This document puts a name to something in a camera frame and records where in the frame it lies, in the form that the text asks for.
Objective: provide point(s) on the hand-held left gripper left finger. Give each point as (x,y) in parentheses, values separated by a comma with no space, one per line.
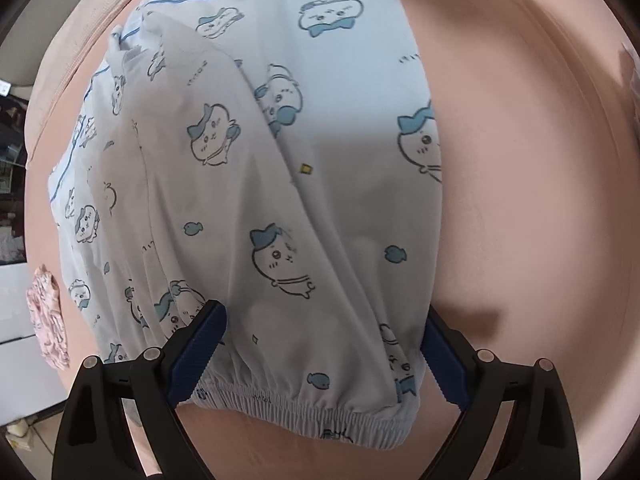
(197,355)

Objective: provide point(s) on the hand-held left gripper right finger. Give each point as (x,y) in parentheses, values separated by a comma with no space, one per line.
(442,360)

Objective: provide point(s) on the blue cartoon print pajama pants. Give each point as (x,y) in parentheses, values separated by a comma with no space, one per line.
(300,210)

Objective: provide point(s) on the pink printed garment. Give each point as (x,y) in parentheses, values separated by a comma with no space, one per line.
(47,320)

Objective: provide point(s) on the pink towel-covered pillow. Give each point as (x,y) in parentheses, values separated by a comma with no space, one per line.
(55,105)

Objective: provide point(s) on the glass door wardrobe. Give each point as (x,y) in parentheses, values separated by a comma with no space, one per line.
(10,160)

